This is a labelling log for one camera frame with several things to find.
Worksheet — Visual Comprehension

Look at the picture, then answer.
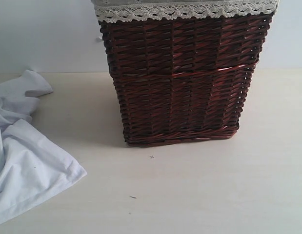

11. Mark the white t-shirt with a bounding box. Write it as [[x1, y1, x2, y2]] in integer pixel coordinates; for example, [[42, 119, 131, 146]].
[[0, 70, 87, 225]]

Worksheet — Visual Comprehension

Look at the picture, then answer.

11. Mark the dark brown wicker basket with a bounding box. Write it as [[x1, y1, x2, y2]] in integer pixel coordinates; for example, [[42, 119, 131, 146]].
[[100, 13, 273, 146]]

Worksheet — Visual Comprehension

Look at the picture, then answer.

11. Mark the white lace crochet cloth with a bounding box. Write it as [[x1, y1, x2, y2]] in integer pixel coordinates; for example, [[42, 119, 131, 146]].
[[91, 0, 279, 23]]

